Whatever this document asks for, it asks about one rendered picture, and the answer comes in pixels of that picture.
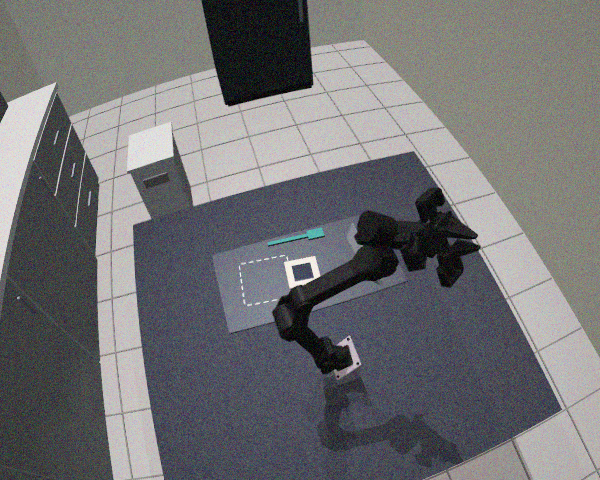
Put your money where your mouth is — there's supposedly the beige square tile with dark centre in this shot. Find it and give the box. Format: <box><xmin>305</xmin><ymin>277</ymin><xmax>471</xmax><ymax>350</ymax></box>
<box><xmin>284</xmin><ymin>256</ymin><xmax>320</xmax><ymax>289</ymax></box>

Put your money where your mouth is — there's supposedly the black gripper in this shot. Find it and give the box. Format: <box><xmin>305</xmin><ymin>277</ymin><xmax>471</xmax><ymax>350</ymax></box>
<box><xmin>405</xmin><ymin>188</ymin><xmax>481</xmax><ymax>288</ymax></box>

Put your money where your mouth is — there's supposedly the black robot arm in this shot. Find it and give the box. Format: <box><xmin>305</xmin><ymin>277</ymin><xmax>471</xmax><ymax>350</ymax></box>
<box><xmin>273</xmin><ymin>211</ymin><xmax>429</xmax><ymax>374</ymax></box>

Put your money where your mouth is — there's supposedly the teal flat trowel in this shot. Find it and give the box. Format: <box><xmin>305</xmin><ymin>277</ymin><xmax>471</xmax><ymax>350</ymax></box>
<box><xmin>267</xmin><ymin>227</ymin><xmax>325</xmax><ymax>246</ymax></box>

